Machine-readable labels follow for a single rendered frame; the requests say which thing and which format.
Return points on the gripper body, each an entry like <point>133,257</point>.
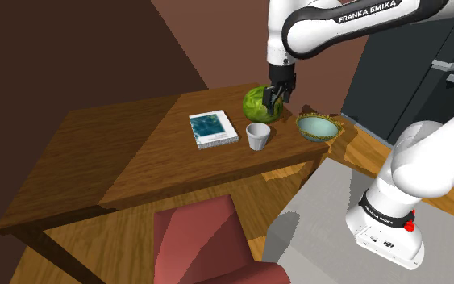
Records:
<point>281,74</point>

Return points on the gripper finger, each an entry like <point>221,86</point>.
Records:
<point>287,94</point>
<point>268,100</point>

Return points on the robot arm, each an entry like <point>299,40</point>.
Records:
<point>419,165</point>

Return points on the green cabbage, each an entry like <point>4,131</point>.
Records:
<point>255,105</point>

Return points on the white cup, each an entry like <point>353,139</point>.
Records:
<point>257,135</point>

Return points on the pale blue gold-rimmed bowl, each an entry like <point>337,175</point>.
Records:
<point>317,128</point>

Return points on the blue-covered white book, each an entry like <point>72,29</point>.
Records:
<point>213,129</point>

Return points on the grey robot stand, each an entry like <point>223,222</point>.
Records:
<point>329,220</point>

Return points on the brown wooden table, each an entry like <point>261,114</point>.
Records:
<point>132,157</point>

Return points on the red chair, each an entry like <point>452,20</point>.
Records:
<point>203,244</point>

